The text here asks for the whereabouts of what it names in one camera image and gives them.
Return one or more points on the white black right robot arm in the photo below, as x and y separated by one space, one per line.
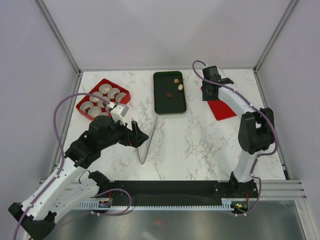
256 130

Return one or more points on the aluminium frame rail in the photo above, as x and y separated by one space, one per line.
282 190

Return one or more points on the red chocolate box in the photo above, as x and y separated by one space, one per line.
96 103

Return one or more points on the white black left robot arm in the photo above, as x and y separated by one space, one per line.
39 214

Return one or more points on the dark green tray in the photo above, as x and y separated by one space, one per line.
163 83

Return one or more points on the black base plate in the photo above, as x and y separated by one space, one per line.
176 192

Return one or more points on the metal tongs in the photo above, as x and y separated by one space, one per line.
142 156

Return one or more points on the white slotted cable duct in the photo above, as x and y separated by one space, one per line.
223 205

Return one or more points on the red box lid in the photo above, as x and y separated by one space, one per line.
220 109

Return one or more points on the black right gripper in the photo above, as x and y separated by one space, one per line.
205 97

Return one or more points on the white paper cup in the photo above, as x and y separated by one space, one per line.
102 88
86 106
112 92
108 109
120 97
105 98
95 94
94 111

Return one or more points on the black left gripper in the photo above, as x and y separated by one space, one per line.
134 138

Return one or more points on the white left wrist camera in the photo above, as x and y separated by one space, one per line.
118 112

